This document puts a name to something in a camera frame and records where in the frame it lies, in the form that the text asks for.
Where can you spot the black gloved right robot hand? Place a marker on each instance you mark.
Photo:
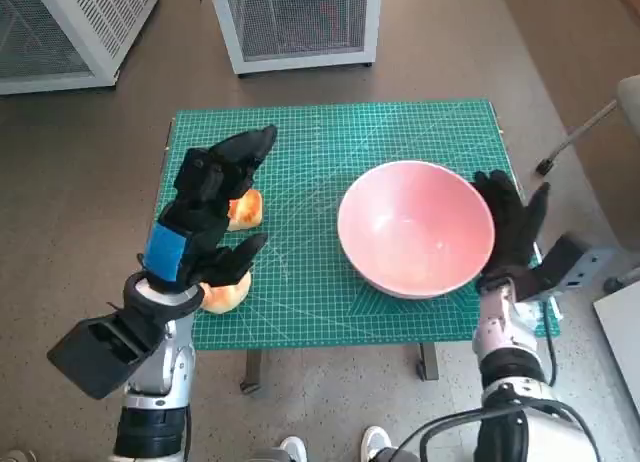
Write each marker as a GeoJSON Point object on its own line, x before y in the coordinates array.
{"type": "Point", "coordinates": [512, 232]}

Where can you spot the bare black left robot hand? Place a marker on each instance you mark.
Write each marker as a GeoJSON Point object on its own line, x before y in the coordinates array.
{"type": "Point", "coordinates": [170, 252]}

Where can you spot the round toy bread bun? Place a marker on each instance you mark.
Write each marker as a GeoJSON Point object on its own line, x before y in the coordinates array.
{"type": "Point", "coordinates": [225, 299]}

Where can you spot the long striped toy bread loaf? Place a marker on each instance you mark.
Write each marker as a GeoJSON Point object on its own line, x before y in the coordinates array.
{"type": "Point", "coordinates": [247, 209]}

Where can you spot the pink bowl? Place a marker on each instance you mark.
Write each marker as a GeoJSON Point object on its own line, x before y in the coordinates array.
{"type": "Point", "coordinates": [415, 227]}

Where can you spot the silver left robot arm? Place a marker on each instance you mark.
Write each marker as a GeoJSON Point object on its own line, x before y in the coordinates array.
{"type": "Point", "coordinates": [165, 362]}

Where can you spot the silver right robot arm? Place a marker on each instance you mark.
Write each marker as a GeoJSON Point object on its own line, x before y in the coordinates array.
{"type": "Point", "coordinates": [500, 322]}

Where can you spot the black table leg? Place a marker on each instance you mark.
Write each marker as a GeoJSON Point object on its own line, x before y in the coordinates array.
{"type": "Point", "coordinates": [429, 362]}
{"type": "Point", "coordinates": [255, 372]}

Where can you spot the office chair with casters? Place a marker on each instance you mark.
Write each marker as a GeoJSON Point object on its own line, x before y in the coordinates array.
{"type": "Point", "coordinates": [631, 132]}

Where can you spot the green cutting mat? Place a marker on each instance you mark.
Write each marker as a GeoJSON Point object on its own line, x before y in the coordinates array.
{"type": "Point", "coordinates": [310, 182]}

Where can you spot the white shoe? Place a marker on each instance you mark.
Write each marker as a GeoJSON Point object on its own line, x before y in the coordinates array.
{"type": "Point", "coordinates": [295, 449]}
{"type": "Point", "coordinates": [374, 444]}

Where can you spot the white cabinet with perforated side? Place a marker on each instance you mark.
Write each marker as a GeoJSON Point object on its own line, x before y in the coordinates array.
{"type": "Point", "coordinates": [45, 32]}

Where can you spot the person's foot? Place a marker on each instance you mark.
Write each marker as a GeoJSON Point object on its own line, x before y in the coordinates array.
{"type": "Point", "coordinates": [17, 456]}

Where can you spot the white cabinet with mesh door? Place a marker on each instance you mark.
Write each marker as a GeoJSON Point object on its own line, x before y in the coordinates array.
{"type": "Point", "coordinates": [300, 22]}

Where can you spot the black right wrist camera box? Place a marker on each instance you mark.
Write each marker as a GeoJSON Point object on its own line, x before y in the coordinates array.
{"type": "Point", "coordinates": [565, 267]}

